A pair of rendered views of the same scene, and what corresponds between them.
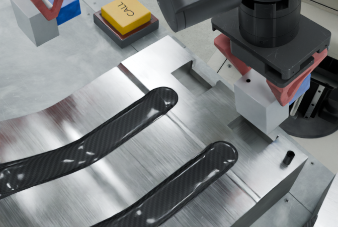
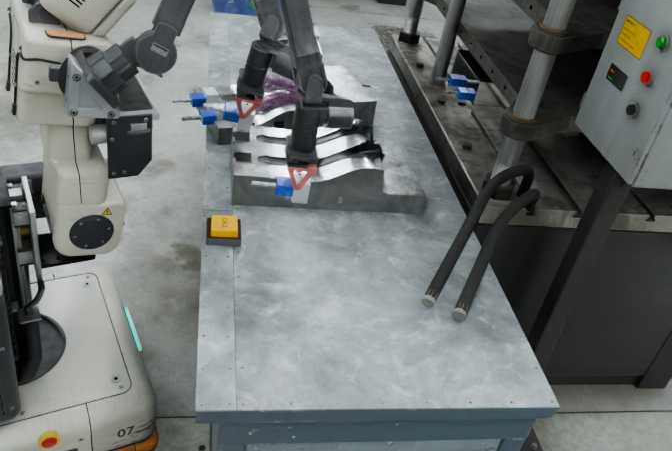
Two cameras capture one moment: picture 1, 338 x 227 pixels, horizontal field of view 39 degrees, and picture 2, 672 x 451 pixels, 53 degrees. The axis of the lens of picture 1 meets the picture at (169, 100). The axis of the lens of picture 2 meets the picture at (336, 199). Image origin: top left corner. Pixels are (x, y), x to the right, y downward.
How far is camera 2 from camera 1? 1.85 m
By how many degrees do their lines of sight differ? 90
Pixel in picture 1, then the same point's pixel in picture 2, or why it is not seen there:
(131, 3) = (217, 224)
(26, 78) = (303, 238)
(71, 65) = (275, 232)
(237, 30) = (261, 87)
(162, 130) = (276, 153)
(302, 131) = (48, 330)
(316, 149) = (61, 311)
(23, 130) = (332, 172)
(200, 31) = not seen: outside the picture
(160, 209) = not seen: hidden behind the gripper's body
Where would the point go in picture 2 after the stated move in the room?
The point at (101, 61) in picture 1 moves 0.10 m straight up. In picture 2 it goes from (257, 226) to (261, 192)
